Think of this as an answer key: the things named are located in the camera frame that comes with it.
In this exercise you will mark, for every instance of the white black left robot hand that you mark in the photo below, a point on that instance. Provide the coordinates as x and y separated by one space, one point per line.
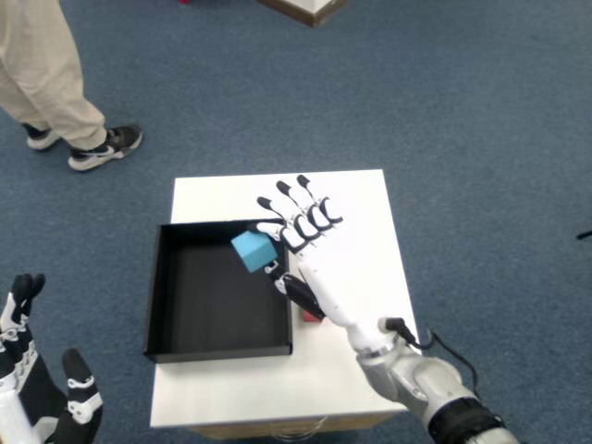
32 384

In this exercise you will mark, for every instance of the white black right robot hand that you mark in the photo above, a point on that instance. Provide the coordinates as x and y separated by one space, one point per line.
333 291

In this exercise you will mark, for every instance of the blue cube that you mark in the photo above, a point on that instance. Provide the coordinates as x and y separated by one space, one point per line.
253 252

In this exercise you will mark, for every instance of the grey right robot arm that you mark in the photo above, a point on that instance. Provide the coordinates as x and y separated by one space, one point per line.
425 384

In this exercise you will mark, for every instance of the red cube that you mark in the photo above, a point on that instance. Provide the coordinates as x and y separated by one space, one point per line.
309 318

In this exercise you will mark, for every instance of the black open cardboard box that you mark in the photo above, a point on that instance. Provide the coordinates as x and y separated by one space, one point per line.
208 305

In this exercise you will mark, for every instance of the white table with wooden base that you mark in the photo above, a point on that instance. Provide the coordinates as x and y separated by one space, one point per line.
277 388

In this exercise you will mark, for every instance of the black white sneaker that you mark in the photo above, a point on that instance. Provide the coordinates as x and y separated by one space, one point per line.
39 136
105 148

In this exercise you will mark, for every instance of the black object at picture edge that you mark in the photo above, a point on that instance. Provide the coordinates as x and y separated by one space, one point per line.
585 234

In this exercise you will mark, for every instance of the white board with wooden edge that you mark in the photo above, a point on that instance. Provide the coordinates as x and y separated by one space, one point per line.
305 8

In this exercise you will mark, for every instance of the beige trousers of person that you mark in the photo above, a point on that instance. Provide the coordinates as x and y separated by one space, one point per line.
41 69

